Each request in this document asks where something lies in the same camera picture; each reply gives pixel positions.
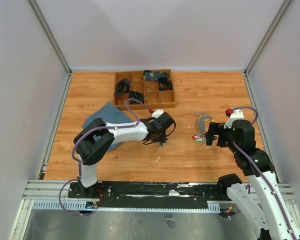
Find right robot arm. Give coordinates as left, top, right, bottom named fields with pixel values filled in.
left=205, top=119, right=300, bottom=240

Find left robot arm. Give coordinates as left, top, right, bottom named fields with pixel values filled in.
left=68, top=110, right=177, bottom=199

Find wooden compartment tray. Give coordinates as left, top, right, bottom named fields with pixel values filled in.
left=115, top=69, right=177, bottom=109

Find dark rolled tie centre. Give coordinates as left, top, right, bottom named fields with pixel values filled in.
left=129, top=90, right=145, bottom=105

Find dark rolled tie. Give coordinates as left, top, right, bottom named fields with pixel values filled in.
left=129, top=90, right=145, bottom=105
left=157, top=77, right=172, bottom=91
left=114, top=78, right=130, bottom=97

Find dark rolled tie right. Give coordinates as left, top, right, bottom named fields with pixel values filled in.
left=157, top=77, right=172, bottom=91

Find blue folded cloth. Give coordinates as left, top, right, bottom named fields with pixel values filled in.
left=81, top=101, right=135, bottom=153

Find blue yellow patterned tie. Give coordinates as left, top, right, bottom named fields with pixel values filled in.
left=142, top=70, right=170, bottom=82

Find dark rolled tie left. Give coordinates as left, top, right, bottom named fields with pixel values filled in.
left=114, top=78, right=130, bottom=97

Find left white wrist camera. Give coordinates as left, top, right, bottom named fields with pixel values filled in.
left=148, top=108, right=164, bottom=119

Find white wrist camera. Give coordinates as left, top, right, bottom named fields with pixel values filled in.
left=148, top=108, right=164, bottom=119
left=224, top=108, right=244, bottom=129

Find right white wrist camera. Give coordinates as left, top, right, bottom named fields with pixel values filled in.
left=224, top=108, right=244, bottom=129

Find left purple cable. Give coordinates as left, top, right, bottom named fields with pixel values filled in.
left=58, top=98, right=153, bottom=217

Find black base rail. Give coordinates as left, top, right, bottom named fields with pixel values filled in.
left=67, top=181, right=231, bottom=204

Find grey slotted cable duct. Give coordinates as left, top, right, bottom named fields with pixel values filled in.
left=32, top=198, right=221, bottom=214

